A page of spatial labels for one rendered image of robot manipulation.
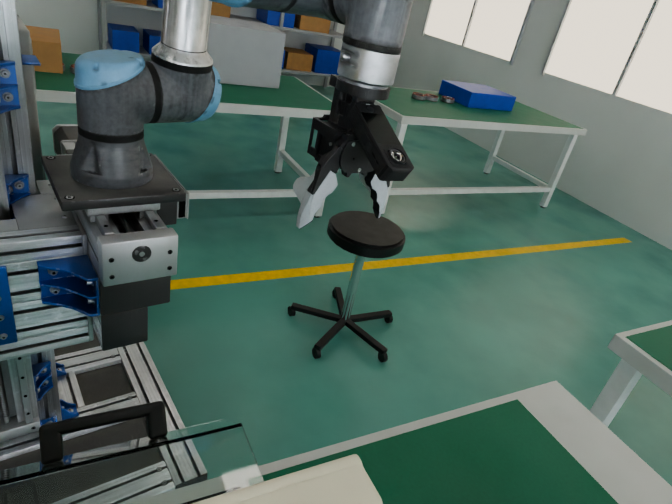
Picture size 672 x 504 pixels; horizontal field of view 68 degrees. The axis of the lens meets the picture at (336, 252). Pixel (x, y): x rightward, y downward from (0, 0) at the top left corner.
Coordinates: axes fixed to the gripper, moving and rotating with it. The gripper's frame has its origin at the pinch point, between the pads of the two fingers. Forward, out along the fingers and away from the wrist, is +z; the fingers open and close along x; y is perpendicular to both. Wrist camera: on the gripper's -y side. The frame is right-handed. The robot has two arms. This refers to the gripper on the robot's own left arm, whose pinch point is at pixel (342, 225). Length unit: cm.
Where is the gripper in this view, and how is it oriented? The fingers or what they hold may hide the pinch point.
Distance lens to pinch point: 72.8
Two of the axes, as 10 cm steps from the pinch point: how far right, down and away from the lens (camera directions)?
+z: -1.9, 8.6, 4.8
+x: -8.1, 1.4, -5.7
